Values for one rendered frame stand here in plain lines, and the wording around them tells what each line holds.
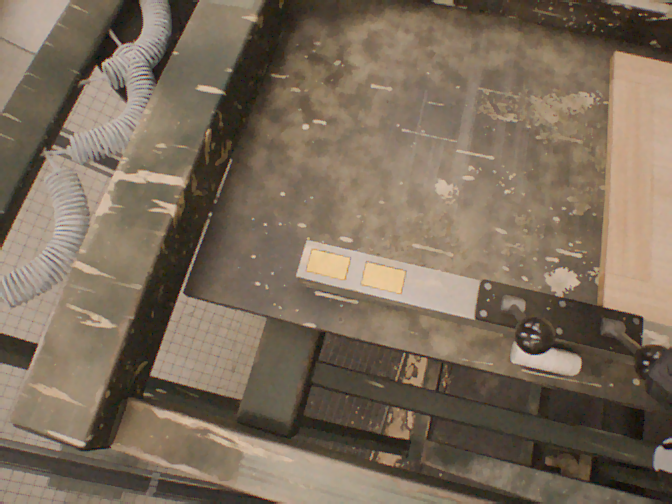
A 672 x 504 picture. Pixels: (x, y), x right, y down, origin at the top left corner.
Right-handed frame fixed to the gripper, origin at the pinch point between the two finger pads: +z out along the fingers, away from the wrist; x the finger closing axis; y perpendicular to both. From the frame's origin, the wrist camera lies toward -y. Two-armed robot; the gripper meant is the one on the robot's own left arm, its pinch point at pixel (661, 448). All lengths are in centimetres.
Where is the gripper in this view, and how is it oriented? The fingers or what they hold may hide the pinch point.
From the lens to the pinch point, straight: 52.3
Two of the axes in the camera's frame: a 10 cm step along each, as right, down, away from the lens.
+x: 8.1, -5.7, 1.1
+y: 5.8, 7.5, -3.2
